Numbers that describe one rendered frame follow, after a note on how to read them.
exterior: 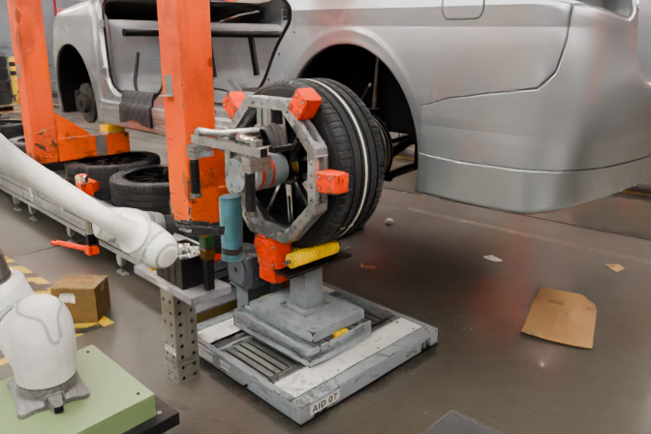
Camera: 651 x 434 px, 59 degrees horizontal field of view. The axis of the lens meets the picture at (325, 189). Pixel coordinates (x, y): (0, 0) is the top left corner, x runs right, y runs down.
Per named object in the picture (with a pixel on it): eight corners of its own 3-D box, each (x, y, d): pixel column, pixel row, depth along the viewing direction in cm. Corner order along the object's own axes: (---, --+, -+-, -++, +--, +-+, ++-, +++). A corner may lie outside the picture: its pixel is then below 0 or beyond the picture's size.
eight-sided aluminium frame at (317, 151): (328, 251, 210) (328, 101, 196) (315, 255, 205) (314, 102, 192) (239, 219, 247) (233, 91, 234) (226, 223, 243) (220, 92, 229)
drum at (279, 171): (291, 188, 219) (291, 151, 215) (246, 198, 204) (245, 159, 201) (267, 181, 228) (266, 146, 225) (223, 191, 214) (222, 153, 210)
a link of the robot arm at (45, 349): (30, 399, 146) (21, 323, 140) (-2, 371, 157) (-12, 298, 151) (89, 371, 159) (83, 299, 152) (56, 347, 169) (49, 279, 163)
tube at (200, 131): (263, 136, 215) (263, 107, 213) (221, 141, 202) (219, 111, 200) (235, 131, 227) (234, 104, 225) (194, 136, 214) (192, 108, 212)
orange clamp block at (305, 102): (313, 119, 205) (324, 99, 200) (296, 121, 200) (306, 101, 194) (302, 107, 208) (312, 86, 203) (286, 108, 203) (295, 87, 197)
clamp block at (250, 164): (271, 170, 194) (271, 154, 193) (250, 173, 188) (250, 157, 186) (263, 167, 197) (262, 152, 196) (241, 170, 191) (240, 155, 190)
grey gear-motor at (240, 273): (317, 296, 288) (316, 231, 280) (249, 325, 260) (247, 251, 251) (293, 286, 301) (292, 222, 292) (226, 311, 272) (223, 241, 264)
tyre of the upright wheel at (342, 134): (298, 245, 262) (407, 221, 214) (257, 259, 246) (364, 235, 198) (260, 108, 264) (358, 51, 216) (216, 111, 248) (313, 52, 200)
